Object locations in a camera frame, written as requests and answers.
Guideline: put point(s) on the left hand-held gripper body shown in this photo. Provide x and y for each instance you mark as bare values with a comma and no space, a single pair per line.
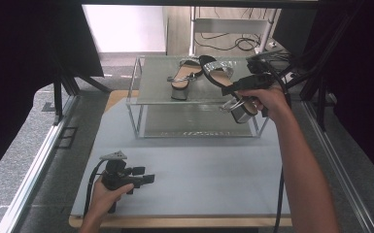
116,174

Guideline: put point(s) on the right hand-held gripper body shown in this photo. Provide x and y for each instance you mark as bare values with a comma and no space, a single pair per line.
255,81

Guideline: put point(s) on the clear two-tier shoe rack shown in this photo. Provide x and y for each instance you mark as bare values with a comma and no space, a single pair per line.
162,84

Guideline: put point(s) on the person's right hand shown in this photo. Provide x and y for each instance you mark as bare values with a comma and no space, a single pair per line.
272,100

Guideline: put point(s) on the person's left hand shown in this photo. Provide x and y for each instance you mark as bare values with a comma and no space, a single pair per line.
102,204

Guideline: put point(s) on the white metal stand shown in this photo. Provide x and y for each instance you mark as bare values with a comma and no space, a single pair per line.
230,25

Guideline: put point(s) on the black metal stand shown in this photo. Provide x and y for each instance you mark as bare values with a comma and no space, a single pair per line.
320,103
58,100

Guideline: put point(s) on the black curtain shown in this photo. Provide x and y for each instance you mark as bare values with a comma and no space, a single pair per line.
19,64
369,81

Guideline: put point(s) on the aluminium frame rail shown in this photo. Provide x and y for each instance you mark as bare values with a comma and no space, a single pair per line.
29,181
343,174

